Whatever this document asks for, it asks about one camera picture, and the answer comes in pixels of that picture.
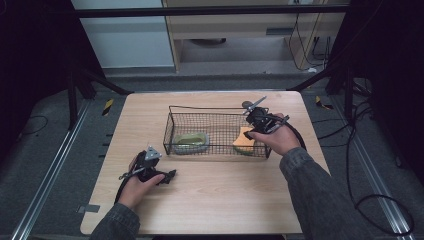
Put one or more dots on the person's right hand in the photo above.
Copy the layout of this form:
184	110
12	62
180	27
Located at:
283	140

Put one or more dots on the person's left hand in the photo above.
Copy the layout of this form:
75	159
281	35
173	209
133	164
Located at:
136	191

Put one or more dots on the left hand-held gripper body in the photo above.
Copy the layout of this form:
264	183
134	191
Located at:
146	166

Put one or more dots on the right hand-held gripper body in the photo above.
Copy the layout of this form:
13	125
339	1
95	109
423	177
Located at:
261	120

